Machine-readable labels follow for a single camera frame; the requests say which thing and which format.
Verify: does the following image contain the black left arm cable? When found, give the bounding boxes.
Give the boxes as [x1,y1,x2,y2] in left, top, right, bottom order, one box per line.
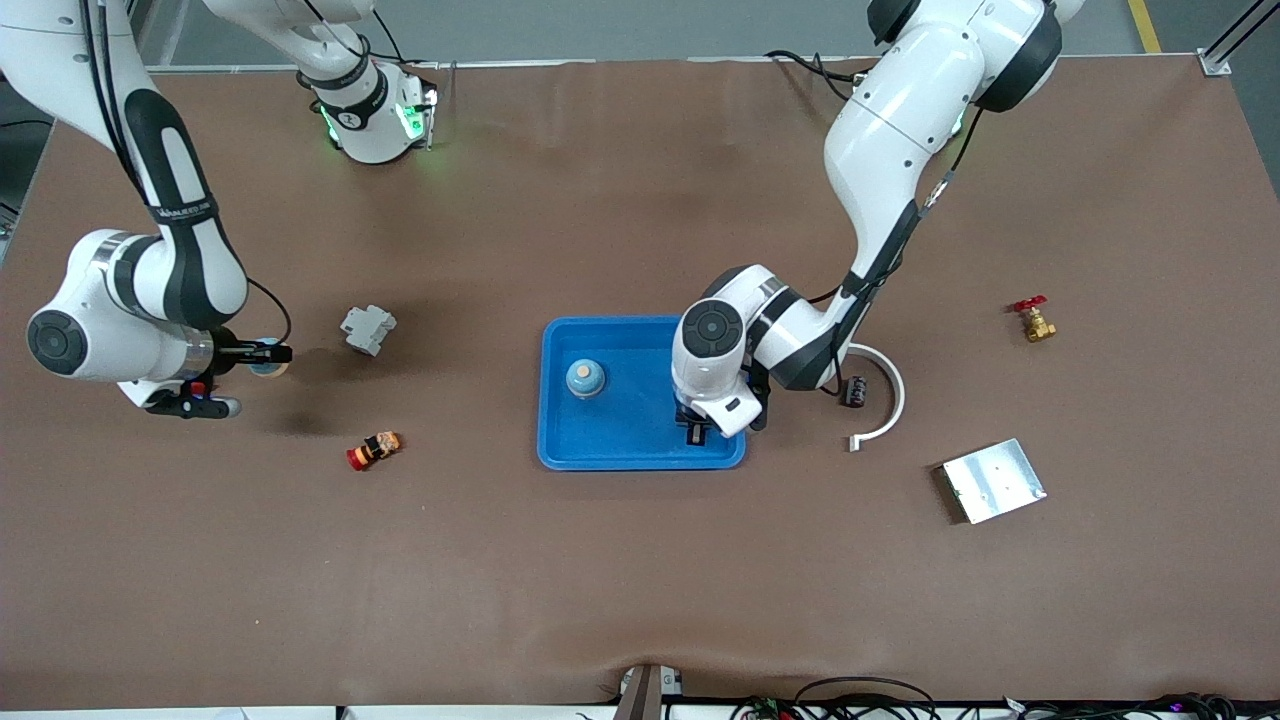
[805,105,991,401]

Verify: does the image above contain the red yellow push button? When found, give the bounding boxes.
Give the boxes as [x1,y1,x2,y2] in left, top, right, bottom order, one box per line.
[346,430,404,473]

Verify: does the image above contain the brown table cover mat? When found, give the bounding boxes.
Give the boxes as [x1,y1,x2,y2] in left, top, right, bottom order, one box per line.
[0,55,1280,713]

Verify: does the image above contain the blue plastic tray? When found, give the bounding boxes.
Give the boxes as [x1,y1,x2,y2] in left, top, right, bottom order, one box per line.
[537,315,747,472]

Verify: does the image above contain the black looped cable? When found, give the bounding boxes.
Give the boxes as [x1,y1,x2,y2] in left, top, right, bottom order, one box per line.
[795,677,941,720]

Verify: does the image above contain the black cable bundle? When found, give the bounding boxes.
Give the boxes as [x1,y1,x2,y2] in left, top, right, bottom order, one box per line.
[1005,692,1241,720]

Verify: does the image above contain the black cable at arm base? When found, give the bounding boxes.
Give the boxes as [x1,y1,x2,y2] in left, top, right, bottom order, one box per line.
[372,8,441,71]
[765,50,861,89]

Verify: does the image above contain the brass valve red handle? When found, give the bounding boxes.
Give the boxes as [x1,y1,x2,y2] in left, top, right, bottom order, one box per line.
[1012,295,1058,344]

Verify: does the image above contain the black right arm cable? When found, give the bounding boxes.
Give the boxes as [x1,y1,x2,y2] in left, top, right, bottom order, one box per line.
[78,0,293,349]

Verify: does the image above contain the silver metal plate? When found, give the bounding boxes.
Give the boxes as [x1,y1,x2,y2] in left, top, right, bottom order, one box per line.
[940,437,1048,526]

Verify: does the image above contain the white curved bracket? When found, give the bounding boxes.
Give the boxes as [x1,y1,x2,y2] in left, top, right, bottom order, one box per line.
[845,343,907,453]

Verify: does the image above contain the aluminium frame profile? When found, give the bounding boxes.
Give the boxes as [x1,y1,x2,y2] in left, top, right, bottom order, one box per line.
[1200,0,1280,77]

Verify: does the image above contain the white circuit breaker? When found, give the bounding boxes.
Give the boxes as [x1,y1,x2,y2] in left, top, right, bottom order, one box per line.
[339,304,399,358]

